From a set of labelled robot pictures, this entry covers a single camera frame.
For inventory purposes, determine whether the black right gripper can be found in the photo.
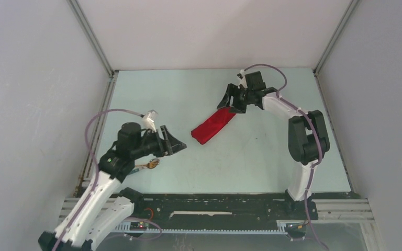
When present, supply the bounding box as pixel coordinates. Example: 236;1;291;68
218;83;254;114

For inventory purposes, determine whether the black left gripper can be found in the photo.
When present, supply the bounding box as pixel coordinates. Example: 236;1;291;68
132;125;186;159

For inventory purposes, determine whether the wooden fork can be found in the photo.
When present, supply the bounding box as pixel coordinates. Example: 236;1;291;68
131;158;160;173

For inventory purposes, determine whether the red cloth napkin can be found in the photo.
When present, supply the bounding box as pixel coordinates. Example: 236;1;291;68
191;107;236;145

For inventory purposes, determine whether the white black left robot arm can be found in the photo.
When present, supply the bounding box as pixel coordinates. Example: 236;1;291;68
38;110;187;250

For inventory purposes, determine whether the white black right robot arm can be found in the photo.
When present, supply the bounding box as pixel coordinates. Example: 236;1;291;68
217;71;330;219

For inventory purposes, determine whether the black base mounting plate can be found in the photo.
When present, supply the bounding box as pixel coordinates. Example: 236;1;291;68
132;193;318;231

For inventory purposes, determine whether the aluminium corner frame post right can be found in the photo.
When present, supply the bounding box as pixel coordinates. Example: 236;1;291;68
313;0;361;77

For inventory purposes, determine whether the aluminium corner frame post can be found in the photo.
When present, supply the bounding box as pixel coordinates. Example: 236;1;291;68
66;0;115;78
313;0;361;77

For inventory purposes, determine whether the grey slotted cable duct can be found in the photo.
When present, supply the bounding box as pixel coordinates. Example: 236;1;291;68
114;221;287;235

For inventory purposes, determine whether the aluminium corner frame post left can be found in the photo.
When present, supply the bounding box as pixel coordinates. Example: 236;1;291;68
66;0;115;78

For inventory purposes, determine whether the aluminium front rail frame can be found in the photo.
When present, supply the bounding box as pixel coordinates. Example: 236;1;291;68
58;198;375;223

